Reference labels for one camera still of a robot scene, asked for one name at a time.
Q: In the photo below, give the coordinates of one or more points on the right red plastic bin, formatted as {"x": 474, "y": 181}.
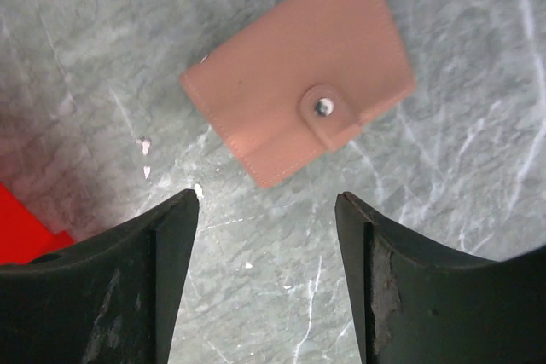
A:
{"x": 23, "y": 236}

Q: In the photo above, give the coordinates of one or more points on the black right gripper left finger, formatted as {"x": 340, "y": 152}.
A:
{"x": 112, "y": 298}

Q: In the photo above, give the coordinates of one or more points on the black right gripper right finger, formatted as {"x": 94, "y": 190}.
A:
{"x": 414, "y": 300}

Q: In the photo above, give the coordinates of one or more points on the tan leather card holder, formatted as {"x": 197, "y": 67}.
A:
{"x": 302, "y": 80}

